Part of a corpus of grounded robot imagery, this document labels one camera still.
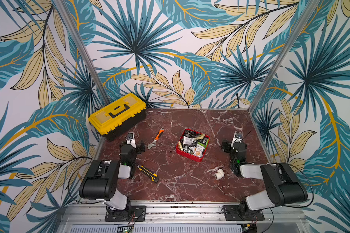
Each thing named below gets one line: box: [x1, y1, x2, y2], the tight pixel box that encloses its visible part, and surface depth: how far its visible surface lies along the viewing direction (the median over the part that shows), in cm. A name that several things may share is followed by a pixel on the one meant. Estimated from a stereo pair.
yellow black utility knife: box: [137, 164, 159, 184], surface depth 87 cm
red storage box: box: [175, 128, 210, 163], surface depth 96 cm
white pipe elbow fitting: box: [214, 168, 225, 181], surface depth 86 cm
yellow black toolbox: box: [88, 93, 147, 142], surface depth 95 cm
